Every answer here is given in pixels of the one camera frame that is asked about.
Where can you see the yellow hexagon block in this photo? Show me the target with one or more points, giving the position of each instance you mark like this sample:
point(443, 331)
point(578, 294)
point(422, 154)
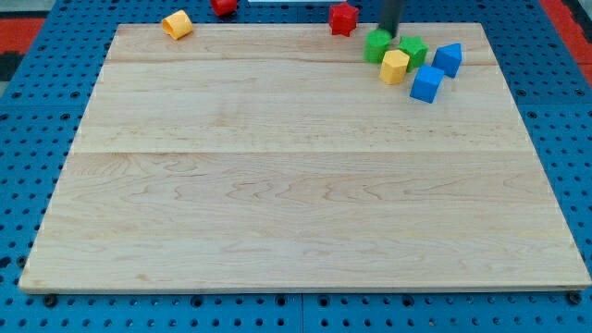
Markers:
point(394, 67)

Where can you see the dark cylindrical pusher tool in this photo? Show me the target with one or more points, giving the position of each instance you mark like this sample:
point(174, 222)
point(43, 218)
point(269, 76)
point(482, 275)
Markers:
point(390, 16)

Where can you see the red star block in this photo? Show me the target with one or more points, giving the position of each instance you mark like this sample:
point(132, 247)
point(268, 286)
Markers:
point(343, 19)

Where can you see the red round block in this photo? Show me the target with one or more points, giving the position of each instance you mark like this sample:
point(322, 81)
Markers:
point(224, 7)

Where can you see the green cylinder block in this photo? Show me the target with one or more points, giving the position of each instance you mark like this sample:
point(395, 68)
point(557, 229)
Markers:
point(376, 45)

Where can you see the blue pentagon block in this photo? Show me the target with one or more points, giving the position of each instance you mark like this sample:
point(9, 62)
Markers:
point(449, 59)

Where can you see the blue cube block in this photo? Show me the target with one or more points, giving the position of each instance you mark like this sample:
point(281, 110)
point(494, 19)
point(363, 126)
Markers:
point(426, 83)

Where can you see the wooden board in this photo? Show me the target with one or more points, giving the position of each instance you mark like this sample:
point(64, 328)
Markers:
point(271, 158)

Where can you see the green star block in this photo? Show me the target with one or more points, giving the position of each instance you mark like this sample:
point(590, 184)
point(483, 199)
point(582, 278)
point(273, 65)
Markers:
point(415, 48)

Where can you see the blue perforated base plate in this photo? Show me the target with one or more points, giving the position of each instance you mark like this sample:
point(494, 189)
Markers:
point(542, 53)

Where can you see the yellow heart block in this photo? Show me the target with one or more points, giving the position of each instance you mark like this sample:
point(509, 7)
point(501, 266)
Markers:
point(177, 25)

